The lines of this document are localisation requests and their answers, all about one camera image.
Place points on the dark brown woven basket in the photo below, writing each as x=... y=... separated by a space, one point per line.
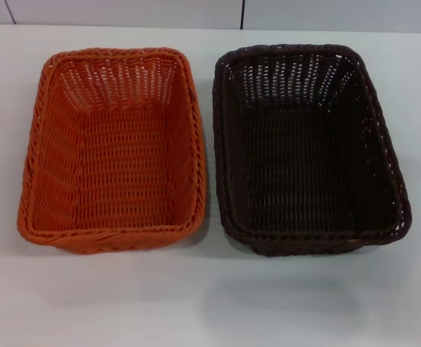
x=304 y=173

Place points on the orange woven plastic basket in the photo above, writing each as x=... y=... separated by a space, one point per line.
x=123 y=173

